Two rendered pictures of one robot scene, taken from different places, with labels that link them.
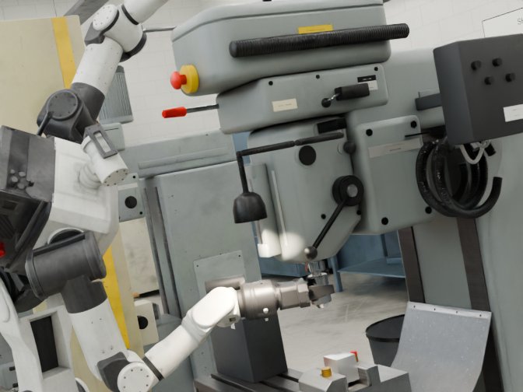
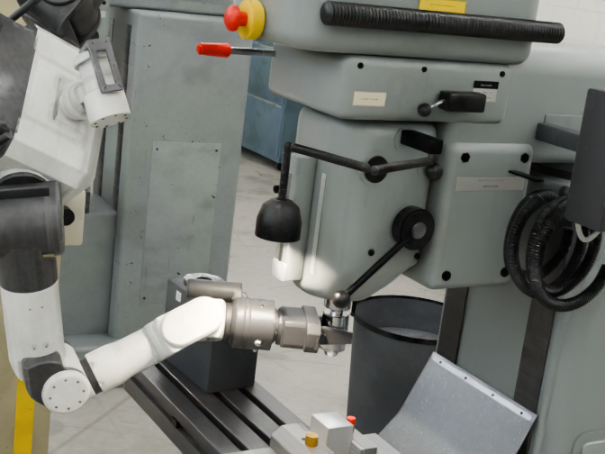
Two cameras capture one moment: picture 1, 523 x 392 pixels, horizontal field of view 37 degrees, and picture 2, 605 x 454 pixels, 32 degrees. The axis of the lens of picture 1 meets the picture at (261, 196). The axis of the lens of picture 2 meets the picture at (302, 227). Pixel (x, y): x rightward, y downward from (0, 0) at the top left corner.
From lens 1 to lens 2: 0.33 m
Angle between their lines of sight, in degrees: 12
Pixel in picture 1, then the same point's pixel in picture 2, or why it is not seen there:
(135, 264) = not seen: hidden behind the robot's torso
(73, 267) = (24, 236)
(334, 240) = (374, 284)
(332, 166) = (403, 189)
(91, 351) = (19, 342)
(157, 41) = not seen: outside the picture
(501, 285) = (561, 387)
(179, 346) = (133, 359)
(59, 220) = (19, 158)
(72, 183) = (48, 106)
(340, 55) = (463, 47)
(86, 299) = (31, 279)
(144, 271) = not seen: hidden behind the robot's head
